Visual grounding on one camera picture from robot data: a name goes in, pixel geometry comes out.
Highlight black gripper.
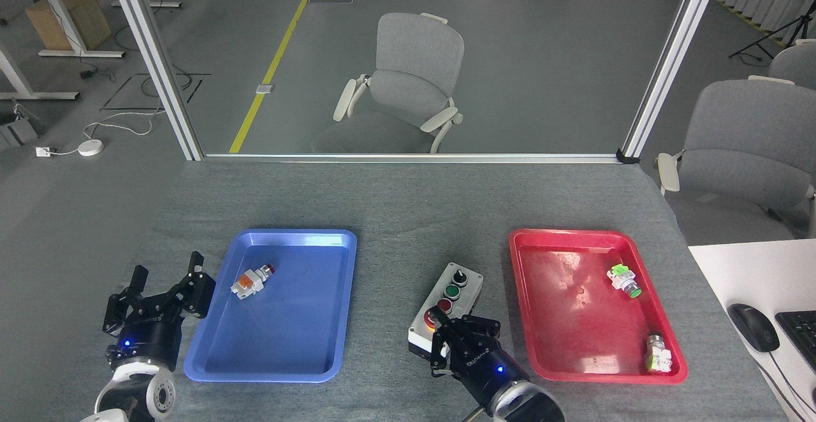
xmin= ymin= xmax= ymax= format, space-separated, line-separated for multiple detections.
xmin=103 ymin=251 xmax=217 ymax=373
xmin=426 ymin=307 xmax=531 ymax=413

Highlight grey control box with buttons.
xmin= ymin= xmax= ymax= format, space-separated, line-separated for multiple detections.
xmin=408 ymin=263 xmax=484 ymax=359

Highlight grey floor box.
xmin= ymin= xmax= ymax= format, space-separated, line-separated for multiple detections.
xmin=0 ymin=116 xmax=39 ymax=152

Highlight brown cardboard box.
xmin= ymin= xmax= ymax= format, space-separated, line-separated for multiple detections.
xmin=25 ymin=0 xmax=113 ymax=52

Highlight red plastic tray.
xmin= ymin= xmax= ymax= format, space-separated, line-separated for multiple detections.
xmin=509 ymin=229 xmax=689 ymax=386

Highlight blue plastic tray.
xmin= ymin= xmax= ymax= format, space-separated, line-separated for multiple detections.
xmin=184 ymin=229 xmax=358 ymax=384

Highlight grey office chair white armrests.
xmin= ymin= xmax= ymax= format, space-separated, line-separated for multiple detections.
xmin=657 ymin=79 xmax=816 ymax=244
xmin=747 ymin=40 xmax=816 ymax=90
xmin=311 ymin=13 xmax=465 ymax=155

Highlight white desk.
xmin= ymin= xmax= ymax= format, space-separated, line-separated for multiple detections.
xmin=687 ymin=238 xmax=816 ymax=422

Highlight black computer mouse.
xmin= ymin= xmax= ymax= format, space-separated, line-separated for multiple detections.
xmin=727 ymin=303 xmax=780 ymax=353

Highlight black keyboard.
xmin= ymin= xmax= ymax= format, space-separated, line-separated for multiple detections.
xmin=775 ymin=310 xmax=816 ymax=372

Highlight black tripod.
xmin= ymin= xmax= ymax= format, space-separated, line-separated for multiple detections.
xmin=729 ymin=8 xmax=816 ymax=62

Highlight red push button orange switch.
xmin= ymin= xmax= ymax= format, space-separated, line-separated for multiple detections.
xmin=231 ymin=264 xmax=276 ymax=300

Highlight green push button switch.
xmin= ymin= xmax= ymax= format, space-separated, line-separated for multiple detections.
xmin=606 ymin=264 xmax=643 ymax=300

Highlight silver aluminium rail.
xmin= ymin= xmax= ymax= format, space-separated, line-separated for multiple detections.
xmin=203 ymin=153 xmax=622 ymax=164

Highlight white floor cable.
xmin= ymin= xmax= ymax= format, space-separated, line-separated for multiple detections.
xmin=50 ymin=111 xmax=168 ymax=155

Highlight silver button green white switch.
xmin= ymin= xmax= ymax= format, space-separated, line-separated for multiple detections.
xmin=644 ymin=333 xmax=674 ymax=374

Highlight silver aluminium post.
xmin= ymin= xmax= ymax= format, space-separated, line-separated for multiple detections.
xmin=617 ymin=0 xmax=727 ymax=164
xmin=104 ymin=0 xmax=205 ymax=161

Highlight white desk leg frame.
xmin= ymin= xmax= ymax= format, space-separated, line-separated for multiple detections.
xmin=25 ymin=0 xmax=126 ymax=59
xmin=0 ymin=43 xmax=80 ymax=101

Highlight black mouse cable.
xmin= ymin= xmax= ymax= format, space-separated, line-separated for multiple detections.
xmin=759 ymin=349 xmax=816 ymax=422

